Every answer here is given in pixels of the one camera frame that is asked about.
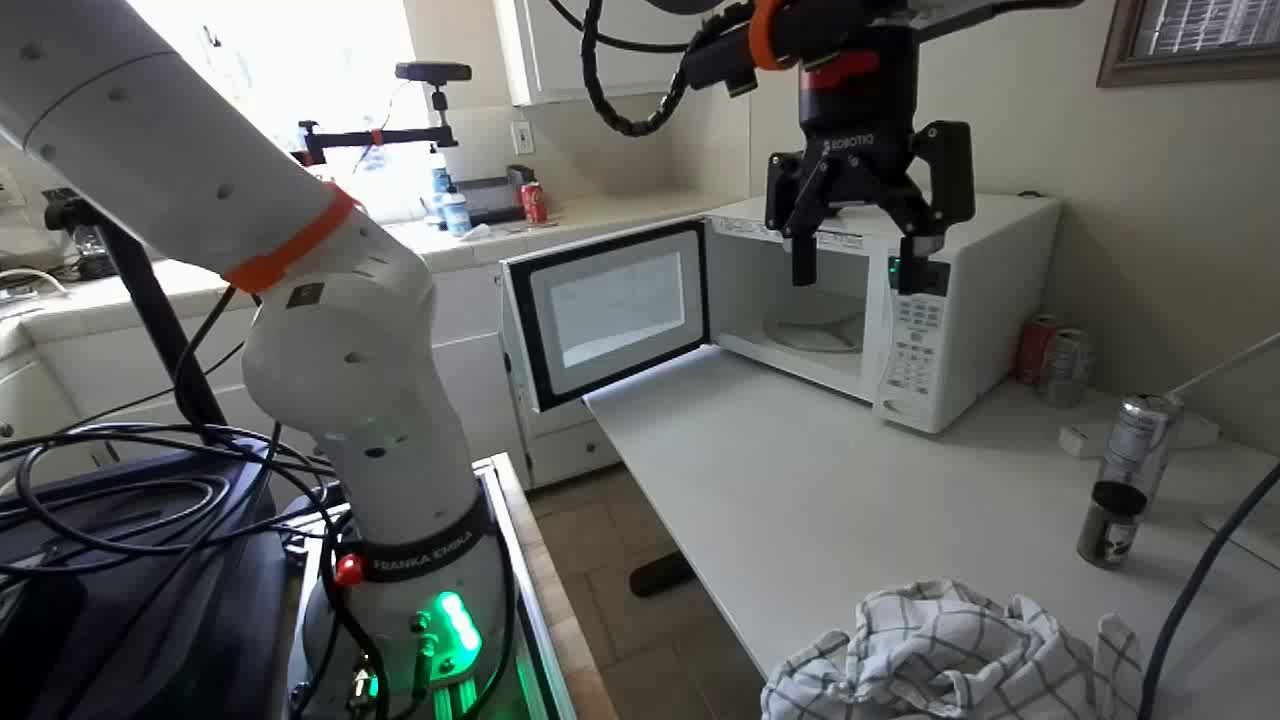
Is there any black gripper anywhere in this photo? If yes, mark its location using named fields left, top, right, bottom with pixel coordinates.
left=766, top=47, right=976, bottom=294

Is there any clear spice bottle black cap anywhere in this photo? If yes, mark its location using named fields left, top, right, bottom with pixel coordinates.
left=1072, top=395, right=1175, bottom=570

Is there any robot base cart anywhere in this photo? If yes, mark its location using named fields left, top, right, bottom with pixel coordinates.
left=5, top=424, right=612, bottom=720

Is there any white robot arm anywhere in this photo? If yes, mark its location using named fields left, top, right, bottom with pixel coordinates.
left=0, top=0, right=518, bottom=720

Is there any white microwave door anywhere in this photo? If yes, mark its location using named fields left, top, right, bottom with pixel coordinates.
left=506, top=220, right=707, bottom=413

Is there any plastic water bottle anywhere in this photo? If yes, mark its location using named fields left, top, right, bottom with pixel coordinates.
left=428, top=153, right=473, bottom=235

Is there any red soda can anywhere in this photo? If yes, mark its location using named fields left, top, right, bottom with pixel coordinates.
left=1015, top=316, right=1094, bottom=406

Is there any wood framed picture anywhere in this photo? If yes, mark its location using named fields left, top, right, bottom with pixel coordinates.
left=1096, top=0, right=1280, bottom=86

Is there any white checkered cloth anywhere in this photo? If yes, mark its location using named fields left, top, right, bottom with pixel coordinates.
left=762, top=580, right=1143, bottom=720

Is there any black camera stand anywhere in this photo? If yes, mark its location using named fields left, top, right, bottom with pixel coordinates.
left=294, top=58, right=473, bottom=166

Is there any black cable on counter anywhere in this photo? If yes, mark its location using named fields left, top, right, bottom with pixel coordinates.
left=1137, top=455, right=1280, bottom=720

